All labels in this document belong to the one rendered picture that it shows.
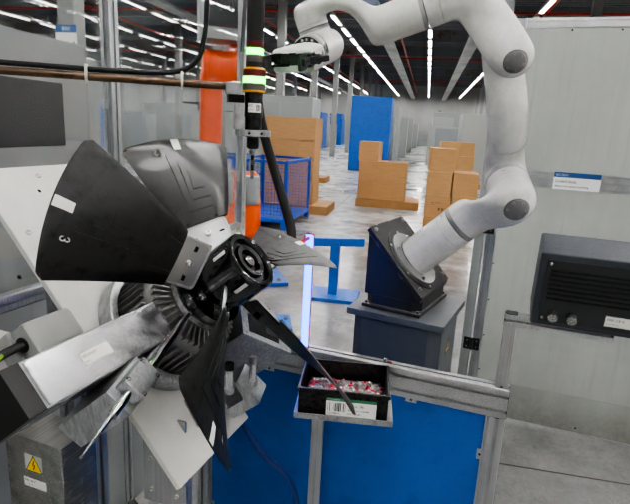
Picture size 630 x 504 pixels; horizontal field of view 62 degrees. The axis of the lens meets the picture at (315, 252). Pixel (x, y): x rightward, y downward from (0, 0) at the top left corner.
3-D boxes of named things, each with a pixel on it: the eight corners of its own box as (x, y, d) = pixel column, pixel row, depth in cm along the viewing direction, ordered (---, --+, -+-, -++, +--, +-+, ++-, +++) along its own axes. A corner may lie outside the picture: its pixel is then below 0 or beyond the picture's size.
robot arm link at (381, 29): (411, -45, 117) (286, 6, 126) (429, 29, 122) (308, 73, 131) (412, -42, 125) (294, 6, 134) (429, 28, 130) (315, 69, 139)
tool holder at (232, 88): (226, 135, 99) (227, 80, 97) (223, 134, 106) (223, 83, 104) (273, 137, 101) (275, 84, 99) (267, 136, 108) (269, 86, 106)
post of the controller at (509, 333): (494, 387, 132) (505, 313, 127) (495, 382, 135) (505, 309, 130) (507, 390, 131) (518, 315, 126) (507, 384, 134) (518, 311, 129)
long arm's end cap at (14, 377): (-24, 397, 76) (18, 361, 71) (4, 441, 75) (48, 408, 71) (-45, 407, 73) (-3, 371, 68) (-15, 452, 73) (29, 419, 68)
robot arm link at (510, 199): (469, 225, 165) (535, 177, 153) (477, 261, 150) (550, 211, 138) (443, 202, 161) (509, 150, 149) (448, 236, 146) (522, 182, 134)
